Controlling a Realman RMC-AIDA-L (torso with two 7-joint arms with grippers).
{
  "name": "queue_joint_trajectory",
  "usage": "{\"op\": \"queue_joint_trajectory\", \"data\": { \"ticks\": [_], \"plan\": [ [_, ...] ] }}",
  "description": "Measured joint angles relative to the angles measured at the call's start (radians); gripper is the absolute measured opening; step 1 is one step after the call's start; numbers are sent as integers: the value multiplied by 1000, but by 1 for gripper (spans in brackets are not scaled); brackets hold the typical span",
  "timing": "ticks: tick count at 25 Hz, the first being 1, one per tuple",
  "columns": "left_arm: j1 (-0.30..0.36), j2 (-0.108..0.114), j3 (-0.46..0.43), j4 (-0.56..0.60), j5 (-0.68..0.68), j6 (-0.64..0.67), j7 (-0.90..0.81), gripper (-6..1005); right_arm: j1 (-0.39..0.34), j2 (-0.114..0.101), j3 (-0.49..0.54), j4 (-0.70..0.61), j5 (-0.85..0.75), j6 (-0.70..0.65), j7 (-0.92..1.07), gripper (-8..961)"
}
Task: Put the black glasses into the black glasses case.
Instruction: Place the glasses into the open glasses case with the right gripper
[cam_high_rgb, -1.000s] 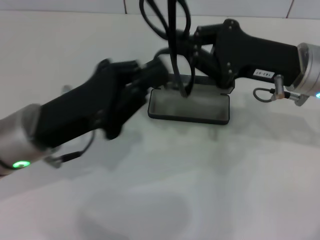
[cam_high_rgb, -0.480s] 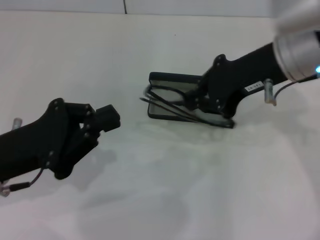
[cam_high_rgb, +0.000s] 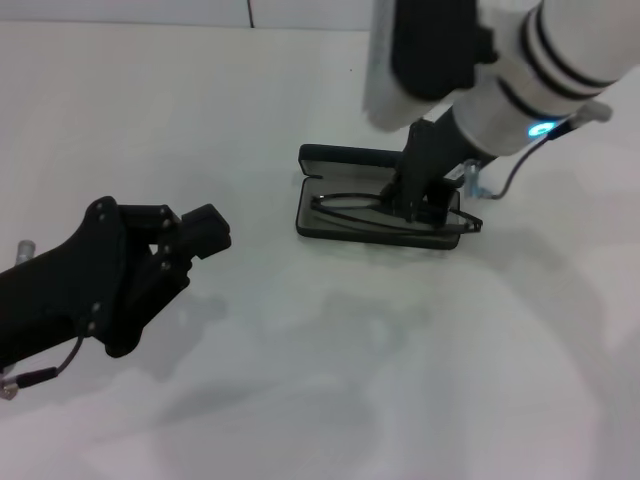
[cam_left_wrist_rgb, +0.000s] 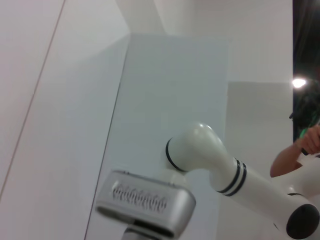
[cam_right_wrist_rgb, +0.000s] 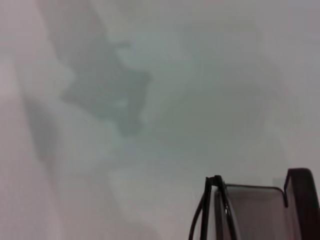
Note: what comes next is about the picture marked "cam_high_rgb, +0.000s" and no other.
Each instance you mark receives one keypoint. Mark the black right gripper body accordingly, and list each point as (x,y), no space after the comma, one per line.
(425,160)

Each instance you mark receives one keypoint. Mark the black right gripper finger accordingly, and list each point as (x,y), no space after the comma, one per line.
(435,210)
(392,197)

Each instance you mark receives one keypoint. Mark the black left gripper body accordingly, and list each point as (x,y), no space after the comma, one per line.
(60,295)

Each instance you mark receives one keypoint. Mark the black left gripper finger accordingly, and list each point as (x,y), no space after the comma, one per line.
(205,222)
(170,275)

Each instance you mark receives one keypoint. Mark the black thin-framed glasses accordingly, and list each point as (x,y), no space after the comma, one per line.
(474,226)

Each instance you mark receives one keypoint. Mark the black glasses case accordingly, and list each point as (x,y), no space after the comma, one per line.
(350,155)

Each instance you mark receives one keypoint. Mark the silver right connector stub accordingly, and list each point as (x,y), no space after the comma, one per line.
(472,175)

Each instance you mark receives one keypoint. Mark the silver connector stub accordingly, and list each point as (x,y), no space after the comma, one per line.
(27,250)
(472,175)

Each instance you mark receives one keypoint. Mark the silver left connector stub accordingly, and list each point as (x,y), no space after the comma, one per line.
(27,250)

